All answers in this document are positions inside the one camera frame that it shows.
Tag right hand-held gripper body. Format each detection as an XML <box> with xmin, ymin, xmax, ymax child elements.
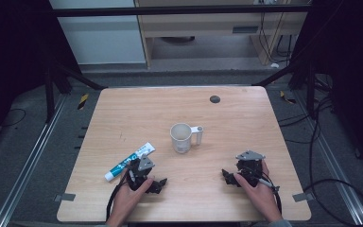
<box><xmin>234</xmin><ymin>149</ymin><xmax>267</xmax><ymax>187</ymax></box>

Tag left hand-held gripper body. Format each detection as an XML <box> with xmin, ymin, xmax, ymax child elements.
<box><xmin>126</xmin><ymin>153</ymin><xmax>156</xmax><ymax>193</ymax></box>

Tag white and teal toothpaste tube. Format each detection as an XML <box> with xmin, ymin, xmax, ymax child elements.
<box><xmin>104</xmin><ymin>141</ymin><xmax>157</xmax><ymax>183</ymax></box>

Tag clear plastic measuring cup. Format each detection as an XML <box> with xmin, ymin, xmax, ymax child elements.
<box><xmin>169</xmin><ymin>122</ymin><xmax>205</xmax><ymax>154</ymax></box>

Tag person's left hand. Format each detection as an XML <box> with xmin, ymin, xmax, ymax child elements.
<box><xmin>106</xmin><ymin>168</ymin><xmax>155</xmax><ymax>226</ymax></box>

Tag person's right hand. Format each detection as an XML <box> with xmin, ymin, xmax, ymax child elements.
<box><xmin>233</xmin><ymin>160</ymin><xmax>284</xmax><ymax>223</ymax></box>

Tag yellow and black tape strip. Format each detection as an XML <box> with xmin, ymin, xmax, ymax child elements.
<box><xmin>279</xmin><ymin>90</ymin><xmax>297</xmax><ymax>105</ymax></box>
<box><xmin>77</xmin><ymin>93</ymin><xmax>90</xmax><ymax>111</ymax></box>

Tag black metal stand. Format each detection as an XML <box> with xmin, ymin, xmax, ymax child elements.
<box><xmin>251</xmin><ymin>61</ymin><xmax>318</xmax><ymax>120</ymax></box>
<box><xmin>43</xmin><ymin>58</ymin><xmax>109</xmax><ymax>125</ymax></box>

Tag black curtain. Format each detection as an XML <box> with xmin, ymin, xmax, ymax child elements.
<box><xmin>291</xmin><ymin>0</ymin><xmax>363</xmax><ymax>178</ymax></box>
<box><xmin>0</xmin><ymin>0</ymin><xmax>83</xmax><ymax>152</ymax></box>

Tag white cabinet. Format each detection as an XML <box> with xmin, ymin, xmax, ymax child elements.
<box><xmin>48</xmin><ymin>0</ymin><xmax>147</xmax><ymax>66</ymax></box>

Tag light wooden desk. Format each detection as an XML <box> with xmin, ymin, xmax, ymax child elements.
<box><xmin>134</xmin><ymin>0</ymin><xmax>310</xmax><ymax>69</ymax></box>

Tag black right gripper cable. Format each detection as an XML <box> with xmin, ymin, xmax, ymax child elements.
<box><xmin>255</xmin><ymin>177</ymin><xmax>283</xmax><ymax>216</ymax></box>

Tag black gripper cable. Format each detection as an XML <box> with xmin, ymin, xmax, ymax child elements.
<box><xmin>255</xmin><ymin>177</ymin><xmax>283</xmax><ymax>216</ymax></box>
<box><xmin>105</xmin><ymin>171</ymin><xmax>130</xmax><ymax>221</ymax></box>

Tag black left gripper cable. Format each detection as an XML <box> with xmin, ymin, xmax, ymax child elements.
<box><xmin>105</xmin><ymin>171</ymin><xmax>130</xmax><ymax>221</ymax></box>

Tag grey table bracket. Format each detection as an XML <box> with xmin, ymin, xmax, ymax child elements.
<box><xmin>53</xmin><ymin>192</ymin><xmax>77</xmax><ymax>203</ymax></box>
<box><xmin>291</xmin><ymin>191</ymin><xmax>316</xmax><ymax>203</ymax></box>

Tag black floor cable loop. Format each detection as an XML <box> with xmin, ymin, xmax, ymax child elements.
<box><xmin>277</xmin><ymin>94</ymin><xmax>363</xmax><ymax>227</ymax></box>

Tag aluminium floor rail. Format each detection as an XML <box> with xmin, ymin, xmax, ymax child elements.
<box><xmin>0</xmin><ymin>94</ymin><xmax>68</xmax><ymax>227</ymax></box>
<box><xmin>292</xmin><ymin>89</ymin><xmax>363</xmax><ymax>227</ymax></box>

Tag black cables behind desk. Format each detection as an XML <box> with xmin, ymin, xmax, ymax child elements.
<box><xmin>257</xmin><ymin>11</ymin><xmax>295</xmax><ymax>64</ymax></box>

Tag thin black floor cable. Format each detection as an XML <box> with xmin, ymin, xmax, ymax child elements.
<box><xmin>0</xmin><ymin>108</ymin><xmax>27</xmax><ymax>129</ymax></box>

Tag black horizontal frame bar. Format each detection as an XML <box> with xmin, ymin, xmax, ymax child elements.
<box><xmin>50</xmin><ymin>4</ymin><xmax>312</xmax><ymax>18</ymax></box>

